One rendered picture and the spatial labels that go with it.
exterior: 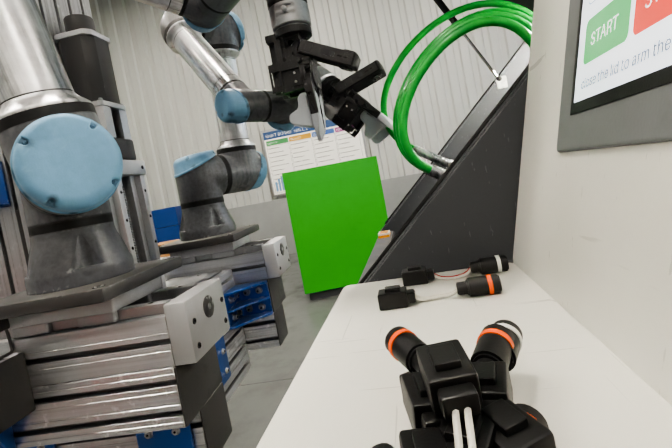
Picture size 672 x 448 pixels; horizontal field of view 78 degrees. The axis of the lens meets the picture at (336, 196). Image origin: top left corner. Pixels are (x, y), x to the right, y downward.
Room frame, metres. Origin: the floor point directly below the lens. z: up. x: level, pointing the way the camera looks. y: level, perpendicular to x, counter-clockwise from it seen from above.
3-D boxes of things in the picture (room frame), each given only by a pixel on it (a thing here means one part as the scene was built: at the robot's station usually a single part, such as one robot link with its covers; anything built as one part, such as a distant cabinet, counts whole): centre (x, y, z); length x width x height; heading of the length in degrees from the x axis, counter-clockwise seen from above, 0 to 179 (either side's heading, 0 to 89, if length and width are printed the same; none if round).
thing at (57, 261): (0.67, 0.42, 1.09); 0.15 x 0.15 x 0.10
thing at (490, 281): (0.42, -0.08, 0.99); 0.12 x 0.02 x 0.02; 80
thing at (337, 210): (4.53, 0.02, 0.65); 0.95 x 0.86 x 1.30; 92
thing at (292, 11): (0.79, 0.02, 1.43); 0.08 x 0.08 x 0.05
